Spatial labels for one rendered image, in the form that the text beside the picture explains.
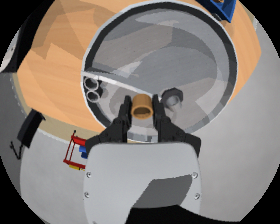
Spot blue crate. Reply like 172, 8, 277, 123
195, 0, 236, 23

